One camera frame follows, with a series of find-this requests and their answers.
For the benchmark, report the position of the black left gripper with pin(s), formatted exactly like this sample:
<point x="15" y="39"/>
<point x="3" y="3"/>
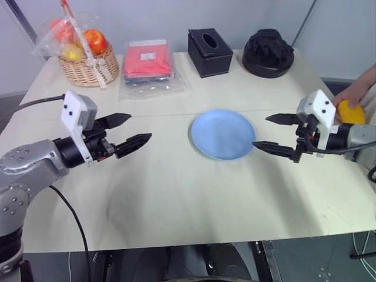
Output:
<point x="97" y="144"/>

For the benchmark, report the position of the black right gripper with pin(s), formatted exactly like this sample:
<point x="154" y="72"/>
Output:
<point x="307" y="135"/>

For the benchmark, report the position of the yellow orange round fruit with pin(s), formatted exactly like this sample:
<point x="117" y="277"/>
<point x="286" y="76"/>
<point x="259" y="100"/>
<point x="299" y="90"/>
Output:
<point x="351" y="114"/>

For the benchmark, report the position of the person's bare forearm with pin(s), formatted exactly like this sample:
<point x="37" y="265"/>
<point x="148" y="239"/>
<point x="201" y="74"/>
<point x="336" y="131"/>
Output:
<point x="368" y="77"/>

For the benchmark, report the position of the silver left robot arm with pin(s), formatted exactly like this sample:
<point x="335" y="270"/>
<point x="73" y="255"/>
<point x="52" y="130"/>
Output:
<point x="29" y="158"/>

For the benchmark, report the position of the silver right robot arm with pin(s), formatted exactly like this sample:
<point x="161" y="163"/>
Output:
<point x="358" y="133"/>

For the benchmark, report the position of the light blue round plate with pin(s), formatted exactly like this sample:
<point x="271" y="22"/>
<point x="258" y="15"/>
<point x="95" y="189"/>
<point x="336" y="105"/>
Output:
<point x="220" y="132"/>

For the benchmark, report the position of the yellow fruit in bag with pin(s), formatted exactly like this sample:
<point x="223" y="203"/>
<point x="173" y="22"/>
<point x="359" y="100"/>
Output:
<point x="72" y="53"/>

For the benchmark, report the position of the clear plastic bag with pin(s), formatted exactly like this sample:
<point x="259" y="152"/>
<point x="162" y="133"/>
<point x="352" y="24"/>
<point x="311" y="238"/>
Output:
<point x="44" y="44"/>

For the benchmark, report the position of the person's bare hand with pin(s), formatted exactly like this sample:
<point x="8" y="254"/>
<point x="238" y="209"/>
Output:
<point x="354" y="94"/>

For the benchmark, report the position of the clear plastic cloth package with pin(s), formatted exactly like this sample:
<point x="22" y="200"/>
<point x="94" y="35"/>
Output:
<point x="152" y="85"/>

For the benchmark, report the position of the white lace ribbon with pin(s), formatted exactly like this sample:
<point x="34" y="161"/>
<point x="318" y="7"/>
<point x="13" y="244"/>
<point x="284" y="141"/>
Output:
<point x="98" y="69"/>

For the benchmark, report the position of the red folded cloth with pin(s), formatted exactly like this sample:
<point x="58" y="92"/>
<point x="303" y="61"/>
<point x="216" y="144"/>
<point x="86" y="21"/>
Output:
<point x="147" y="58"/>

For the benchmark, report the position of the woven wicker basket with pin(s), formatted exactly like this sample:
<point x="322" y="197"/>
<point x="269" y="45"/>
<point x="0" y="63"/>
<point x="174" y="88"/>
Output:
<point x="79" y="70"/>

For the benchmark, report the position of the black crumpled cloth on base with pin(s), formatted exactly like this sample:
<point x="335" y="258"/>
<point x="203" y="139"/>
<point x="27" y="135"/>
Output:
<point x="268" y="53"/>

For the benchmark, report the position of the red apple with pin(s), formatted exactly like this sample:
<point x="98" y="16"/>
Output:
<point x="95" y="41"/>

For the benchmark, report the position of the black tissue box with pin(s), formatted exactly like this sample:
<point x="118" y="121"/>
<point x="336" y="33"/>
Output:
<point x="210" y="55"/>

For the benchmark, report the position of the black metal table strut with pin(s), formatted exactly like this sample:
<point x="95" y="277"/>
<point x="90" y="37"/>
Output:
<point x="263" y="258"/>

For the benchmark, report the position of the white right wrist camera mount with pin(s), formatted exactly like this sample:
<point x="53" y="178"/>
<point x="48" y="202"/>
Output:
<point x="320" y="105"/>

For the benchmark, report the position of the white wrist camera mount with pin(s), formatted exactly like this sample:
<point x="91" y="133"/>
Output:
<point x="320" y="105"/>
<point x="72" y="108"/>

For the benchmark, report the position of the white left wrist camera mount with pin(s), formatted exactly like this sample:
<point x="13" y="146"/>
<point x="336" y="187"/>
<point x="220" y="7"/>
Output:
<point x="72" y="108"/>

